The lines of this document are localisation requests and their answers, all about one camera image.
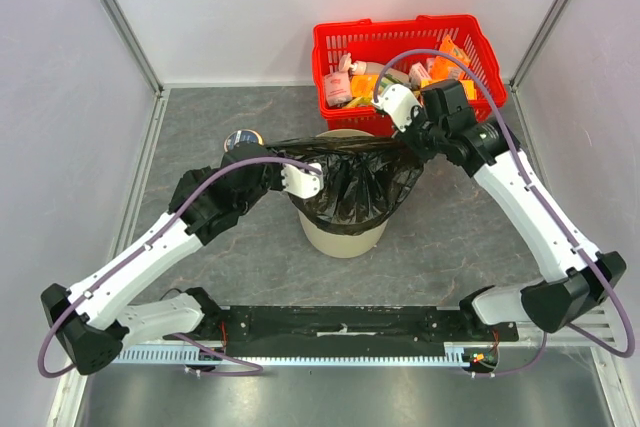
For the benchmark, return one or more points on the green yellow packet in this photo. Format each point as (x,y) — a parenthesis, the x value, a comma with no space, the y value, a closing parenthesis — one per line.
(390,79)

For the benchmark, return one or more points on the pink pouch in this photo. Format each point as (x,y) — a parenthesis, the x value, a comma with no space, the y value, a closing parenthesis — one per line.
(337,88)

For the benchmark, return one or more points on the slotted cable duct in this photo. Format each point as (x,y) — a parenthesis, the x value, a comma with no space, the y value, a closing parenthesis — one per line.
(176,353)

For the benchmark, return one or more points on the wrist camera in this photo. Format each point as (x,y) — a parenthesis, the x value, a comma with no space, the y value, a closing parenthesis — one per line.
(399,103)
(301,183)

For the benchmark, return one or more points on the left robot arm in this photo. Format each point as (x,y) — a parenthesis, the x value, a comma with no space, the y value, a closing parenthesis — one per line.
(94,320)

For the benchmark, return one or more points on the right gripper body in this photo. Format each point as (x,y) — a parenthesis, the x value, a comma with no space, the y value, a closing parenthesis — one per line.
(417,138)

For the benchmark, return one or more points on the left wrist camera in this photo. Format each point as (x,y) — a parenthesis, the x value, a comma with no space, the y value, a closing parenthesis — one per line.
(301,183)

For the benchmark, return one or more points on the pink capped bottle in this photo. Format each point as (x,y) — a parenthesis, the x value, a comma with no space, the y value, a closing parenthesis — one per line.
(355,67)

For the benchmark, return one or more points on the orange snack pack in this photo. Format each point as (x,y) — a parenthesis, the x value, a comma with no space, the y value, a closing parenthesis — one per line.
(363,85)

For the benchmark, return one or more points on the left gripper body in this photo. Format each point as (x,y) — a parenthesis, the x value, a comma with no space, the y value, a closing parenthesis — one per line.
(273,178)

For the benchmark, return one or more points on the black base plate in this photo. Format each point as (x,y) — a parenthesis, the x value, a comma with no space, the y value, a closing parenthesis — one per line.
(277,331)

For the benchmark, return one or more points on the yellow snack bag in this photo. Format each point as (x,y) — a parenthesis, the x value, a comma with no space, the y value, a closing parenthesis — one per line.
(360,101)

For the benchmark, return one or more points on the red plastic basket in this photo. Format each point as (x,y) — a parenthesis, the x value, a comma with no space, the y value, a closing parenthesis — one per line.
(380,42)

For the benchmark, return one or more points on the masking tape roll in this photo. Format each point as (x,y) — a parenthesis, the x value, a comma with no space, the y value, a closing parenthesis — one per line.
(242,136)

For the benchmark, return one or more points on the black trash bag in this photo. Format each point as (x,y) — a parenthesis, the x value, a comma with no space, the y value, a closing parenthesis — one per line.
(187,184)
(366,178)

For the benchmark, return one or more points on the pink small packet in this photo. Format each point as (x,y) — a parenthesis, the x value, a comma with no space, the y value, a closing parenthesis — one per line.
(419,76)

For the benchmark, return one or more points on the orange carton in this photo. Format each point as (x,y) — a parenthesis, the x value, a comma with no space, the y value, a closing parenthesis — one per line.
(443,68)

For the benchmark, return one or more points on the beige trash bin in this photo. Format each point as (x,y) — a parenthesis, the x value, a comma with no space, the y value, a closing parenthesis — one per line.
(341,246)

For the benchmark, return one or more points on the yellow snack box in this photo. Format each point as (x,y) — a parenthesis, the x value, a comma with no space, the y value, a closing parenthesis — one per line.
(467,85)

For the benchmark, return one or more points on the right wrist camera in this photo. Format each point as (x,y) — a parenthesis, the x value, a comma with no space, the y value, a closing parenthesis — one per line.
(399,103)

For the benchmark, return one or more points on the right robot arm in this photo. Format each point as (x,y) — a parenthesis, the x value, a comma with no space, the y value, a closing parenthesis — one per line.
(574,271)

